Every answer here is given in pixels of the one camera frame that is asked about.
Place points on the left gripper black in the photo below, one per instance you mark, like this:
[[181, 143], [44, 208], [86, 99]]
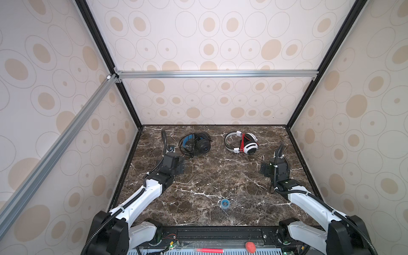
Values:
[[180, 167]]

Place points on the red ball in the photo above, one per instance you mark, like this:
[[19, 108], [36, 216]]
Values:
[[250, 247]]

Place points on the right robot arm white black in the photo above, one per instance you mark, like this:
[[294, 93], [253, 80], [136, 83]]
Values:
[[318, 210]]

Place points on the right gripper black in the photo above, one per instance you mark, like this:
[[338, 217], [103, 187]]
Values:
[[268, 167]]

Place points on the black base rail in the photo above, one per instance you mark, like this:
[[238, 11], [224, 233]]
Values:
[[166, 235]]

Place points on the black headphones blue headband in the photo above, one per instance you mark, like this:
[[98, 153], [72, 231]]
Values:
[[195, 144]]

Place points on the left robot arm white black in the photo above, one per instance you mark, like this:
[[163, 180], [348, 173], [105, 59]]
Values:
[[134, 204]]

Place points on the blue tape roll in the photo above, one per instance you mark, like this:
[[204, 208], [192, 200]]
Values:
[[225, 204]]

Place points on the pink red pen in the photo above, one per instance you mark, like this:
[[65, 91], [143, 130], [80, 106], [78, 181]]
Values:
[[210, 250]]

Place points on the horizontal aluminium rail back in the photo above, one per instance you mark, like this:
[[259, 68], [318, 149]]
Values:
[[216, 74]]

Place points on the white headphones black pads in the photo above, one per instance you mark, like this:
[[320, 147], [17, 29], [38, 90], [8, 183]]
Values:
[[248, 144]]

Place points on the diagonal aluminium rail left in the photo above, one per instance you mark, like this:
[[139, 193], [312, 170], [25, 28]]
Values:
[[34, 180]]

